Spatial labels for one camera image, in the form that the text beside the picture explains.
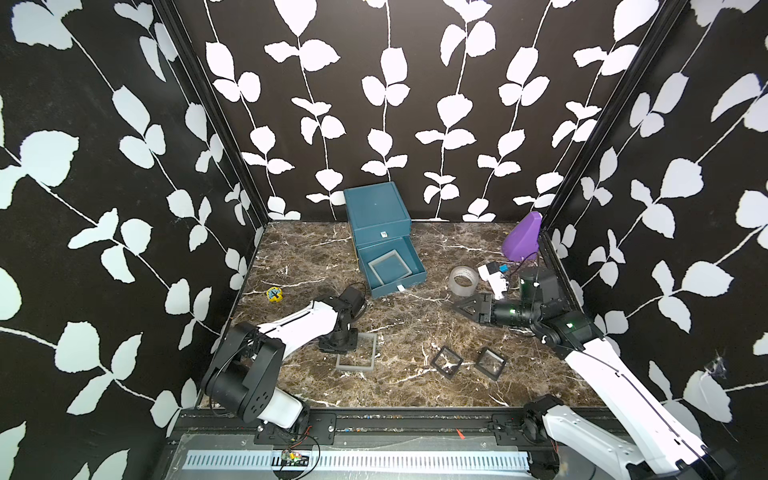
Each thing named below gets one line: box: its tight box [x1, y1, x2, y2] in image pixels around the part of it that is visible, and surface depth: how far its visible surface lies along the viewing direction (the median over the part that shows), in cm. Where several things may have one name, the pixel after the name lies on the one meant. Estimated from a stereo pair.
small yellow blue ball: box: [266, 286, 283, 303], surface depth 100 cm
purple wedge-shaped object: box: [502, 211, 543, 262], surface depth 105 cm
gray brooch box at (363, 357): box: [336, 332, 377, 371], surface depth 88 cm
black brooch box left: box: [430, 346, 464, 380], surface depth 87 cm
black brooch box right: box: [475, 347, 507, 381], surface depth 87 cm
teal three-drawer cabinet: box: [344, 181, 427, 299], surface depth 98 cm
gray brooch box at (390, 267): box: [368, 249, 413, 285], surface depth 100 cm
